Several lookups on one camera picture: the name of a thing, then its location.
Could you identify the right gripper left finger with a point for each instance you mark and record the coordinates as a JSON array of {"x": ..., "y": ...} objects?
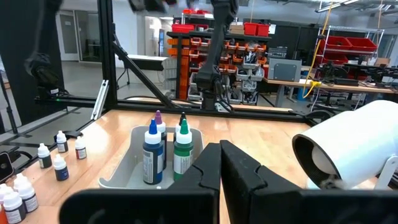
[{"x": 192, "y": 177}]

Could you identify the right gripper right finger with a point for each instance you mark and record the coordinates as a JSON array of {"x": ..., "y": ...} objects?
[{"x": 248, "y": 186}]

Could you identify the large green food coloring bottle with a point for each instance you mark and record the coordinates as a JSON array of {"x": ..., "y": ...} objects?
[{"x": 183, "y": 158}]

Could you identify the large blue food coloring bottle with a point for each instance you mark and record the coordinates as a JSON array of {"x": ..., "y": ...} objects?
[{"x": 152, "y": 161}]

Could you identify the large purple food coloring bottle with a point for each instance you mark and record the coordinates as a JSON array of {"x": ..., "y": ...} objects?
[{"x": 159, "y": 118}]

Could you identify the small red food coloring bottle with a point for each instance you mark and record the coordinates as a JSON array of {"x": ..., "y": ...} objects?
[{"x": 81, "y": 152}]

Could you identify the small blue food coloring bottle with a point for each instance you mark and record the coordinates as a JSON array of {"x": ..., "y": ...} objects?
[{"x": 61, "y": 172}]

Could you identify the small dark food coloring bottle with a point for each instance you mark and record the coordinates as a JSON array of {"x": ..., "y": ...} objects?
[
  {"x": 14, "y": 211},
  {"x": 45, "y": 160},
  {"x": 61, "y": 146}
]

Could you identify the small purple food coloring bottle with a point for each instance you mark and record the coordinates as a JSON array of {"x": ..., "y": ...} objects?
[{"x": 29, "y": 202}]

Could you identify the small yellow food coloring bottle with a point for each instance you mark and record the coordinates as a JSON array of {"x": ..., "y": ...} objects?
[{"x": 3, "y": 190}]

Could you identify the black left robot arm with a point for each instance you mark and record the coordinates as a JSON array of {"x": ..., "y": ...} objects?
[{"x": 216, "y": 46}]

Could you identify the grey plastic bin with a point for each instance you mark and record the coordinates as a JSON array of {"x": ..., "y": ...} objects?
[{"x": 124, "y": 168}]

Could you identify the shelf rack with orange bins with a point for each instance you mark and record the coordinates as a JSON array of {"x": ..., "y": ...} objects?
[{"x": 185, "y": 67}]

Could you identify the silver aluminium bar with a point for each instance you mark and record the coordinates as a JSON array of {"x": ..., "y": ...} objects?
[{"x": 100, "y": 99}]

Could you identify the grey metal box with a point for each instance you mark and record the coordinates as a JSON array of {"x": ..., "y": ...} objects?
[{"x": 284, "y": 70}]

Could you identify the white table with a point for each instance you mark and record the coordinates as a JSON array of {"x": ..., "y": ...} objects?
[{"x": 146, "y": 58}]

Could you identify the wooden workbench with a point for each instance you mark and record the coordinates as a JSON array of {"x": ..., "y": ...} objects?
[{"x": 342, "y": 88}]

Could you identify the large red storage bin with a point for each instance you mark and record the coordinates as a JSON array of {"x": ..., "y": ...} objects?
[
  {"x": 334, "y": 58},
  {"x": 363, "y": 44},
  {"x": 335, "y": 43}
]

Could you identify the cardboard box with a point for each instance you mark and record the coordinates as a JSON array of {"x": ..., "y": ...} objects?
[{"x": 237, "y": 29}]

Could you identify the black frame bracket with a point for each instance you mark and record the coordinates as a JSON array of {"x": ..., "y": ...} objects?
[{"x": 73, "y": 134}]

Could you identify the black aluminium rig frame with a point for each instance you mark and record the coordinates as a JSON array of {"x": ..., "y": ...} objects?
[{"x": 107, "y": 53}]

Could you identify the black table-level camera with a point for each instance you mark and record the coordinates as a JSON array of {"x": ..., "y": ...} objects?
[{"x": 4, "y": 166}]

